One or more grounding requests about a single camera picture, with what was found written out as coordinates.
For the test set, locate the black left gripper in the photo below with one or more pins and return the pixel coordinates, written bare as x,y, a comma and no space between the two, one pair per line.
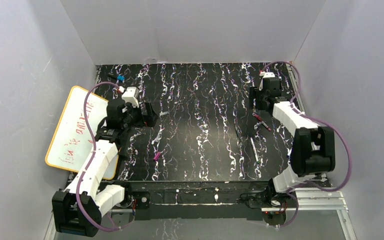
144,114

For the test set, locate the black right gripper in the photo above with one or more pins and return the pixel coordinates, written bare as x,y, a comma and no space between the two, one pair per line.
256,98

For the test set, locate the black pen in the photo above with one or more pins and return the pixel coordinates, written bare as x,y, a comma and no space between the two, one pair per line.
238,134

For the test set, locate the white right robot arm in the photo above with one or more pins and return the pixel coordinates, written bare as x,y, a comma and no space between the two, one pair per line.
313,146

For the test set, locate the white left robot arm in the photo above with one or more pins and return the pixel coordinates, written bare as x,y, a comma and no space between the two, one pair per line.
80,207

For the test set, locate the magenta pen cap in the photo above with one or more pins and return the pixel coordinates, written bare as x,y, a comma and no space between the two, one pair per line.
157,155

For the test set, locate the white green pen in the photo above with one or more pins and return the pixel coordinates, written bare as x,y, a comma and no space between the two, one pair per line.
254,150

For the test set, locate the blue capped black marker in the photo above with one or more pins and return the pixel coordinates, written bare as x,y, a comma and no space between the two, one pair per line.
116,77

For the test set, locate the yellow framed whiteboard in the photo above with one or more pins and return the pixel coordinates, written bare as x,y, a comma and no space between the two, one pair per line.
72,142

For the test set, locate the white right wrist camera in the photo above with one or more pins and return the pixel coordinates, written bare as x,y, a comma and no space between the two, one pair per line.
265,76

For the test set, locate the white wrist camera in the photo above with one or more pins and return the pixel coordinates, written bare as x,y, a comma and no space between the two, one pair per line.
265,76
131,95

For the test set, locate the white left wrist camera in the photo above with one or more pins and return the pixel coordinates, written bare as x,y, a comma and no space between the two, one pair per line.
131,95

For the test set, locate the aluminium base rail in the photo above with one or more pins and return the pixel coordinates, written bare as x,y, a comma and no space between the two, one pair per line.
302,199

